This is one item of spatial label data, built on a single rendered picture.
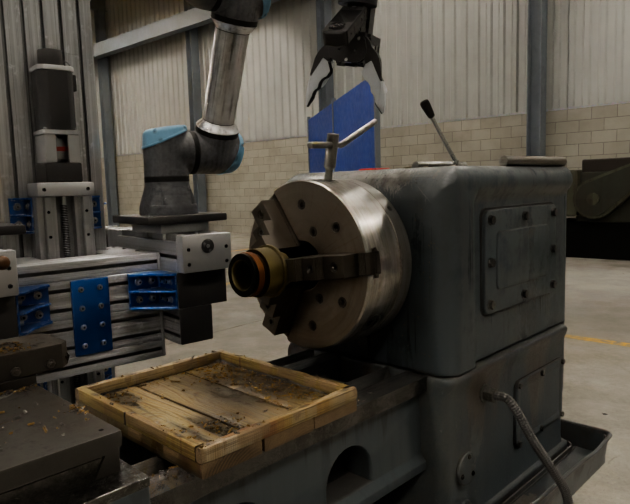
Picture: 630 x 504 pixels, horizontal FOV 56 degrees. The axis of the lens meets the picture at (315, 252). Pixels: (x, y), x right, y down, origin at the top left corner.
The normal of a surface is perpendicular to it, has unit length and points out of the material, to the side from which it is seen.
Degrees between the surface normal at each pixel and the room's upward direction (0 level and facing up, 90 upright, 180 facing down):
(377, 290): 104
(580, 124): 90
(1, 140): 90
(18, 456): 0
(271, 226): 55
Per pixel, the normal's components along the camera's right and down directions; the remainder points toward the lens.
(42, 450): -0.03, -0.99
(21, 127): 0.64, 0.07
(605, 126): -0.66, 0.11
